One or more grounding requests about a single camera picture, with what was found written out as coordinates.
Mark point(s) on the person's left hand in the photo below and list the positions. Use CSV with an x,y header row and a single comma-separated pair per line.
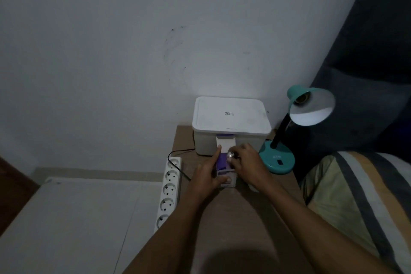
x,y
200,182

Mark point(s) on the person's right hand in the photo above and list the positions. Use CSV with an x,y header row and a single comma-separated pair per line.
x,y
252,167

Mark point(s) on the person's left thumb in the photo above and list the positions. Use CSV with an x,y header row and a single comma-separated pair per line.
x,y
224,181

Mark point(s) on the person's right fingers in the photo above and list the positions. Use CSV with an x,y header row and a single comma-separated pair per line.
x,y
239,150

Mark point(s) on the white light bulb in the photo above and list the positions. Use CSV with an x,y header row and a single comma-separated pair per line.
x,y
230,156

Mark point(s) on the white purple bulb carton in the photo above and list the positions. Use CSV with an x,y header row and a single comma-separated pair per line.
x,y
226,145

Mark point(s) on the person's right forearm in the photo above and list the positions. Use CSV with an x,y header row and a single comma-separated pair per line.
x,y
308,228

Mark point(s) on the person's left forearm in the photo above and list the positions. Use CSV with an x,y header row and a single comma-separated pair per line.
x,y
175,235

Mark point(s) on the white plastic storage box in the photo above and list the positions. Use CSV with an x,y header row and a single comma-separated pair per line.
x,y
229,116

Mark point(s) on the teal desk lamp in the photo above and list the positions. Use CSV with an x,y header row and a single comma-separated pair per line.
x,y
277,159

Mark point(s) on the white power strip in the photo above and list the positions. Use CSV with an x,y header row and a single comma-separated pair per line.
x,y
168,192

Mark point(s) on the striped pillow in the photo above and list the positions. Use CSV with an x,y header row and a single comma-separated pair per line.
x,y
362,200

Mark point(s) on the dark grey curtain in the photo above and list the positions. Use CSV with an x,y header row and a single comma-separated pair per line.
x,y
369,52

